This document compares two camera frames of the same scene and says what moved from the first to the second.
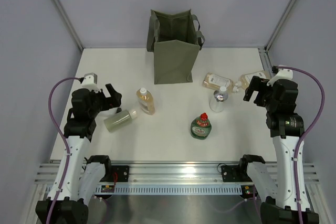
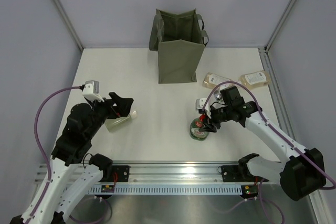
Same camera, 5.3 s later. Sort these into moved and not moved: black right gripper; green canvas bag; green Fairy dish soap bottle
Moved: black right gripper
Not moved: green canvas bag; green Fairy dish soap bottle
